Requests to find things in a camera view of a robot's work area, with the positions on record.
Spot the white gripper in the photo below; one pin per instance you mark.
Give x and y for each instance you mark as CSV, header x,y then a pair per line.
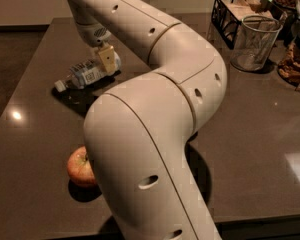
x,y
94,36

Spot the blue plastic water bottle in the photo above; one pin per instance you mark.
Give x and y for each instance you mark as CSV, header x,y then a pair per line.
x,y
84,74

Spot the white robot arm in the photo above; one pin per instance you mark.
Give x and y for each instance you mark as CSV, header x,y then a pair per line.
x,y
135,133

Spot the red apple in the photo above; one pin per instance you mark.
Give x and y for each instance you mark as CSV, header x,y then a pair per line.
x,y
79,169

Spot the jar of snacks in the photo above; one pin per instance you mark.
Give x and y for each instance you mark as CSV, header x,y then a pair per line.
x,y
289,66

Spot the black wire basket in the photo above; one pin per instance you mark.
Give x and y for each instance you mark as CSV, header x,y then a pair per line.
x,y
227,16

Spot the wire mesh cup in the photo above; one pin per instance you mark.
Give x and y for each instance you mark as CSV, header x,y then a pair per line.
x,y
254,42

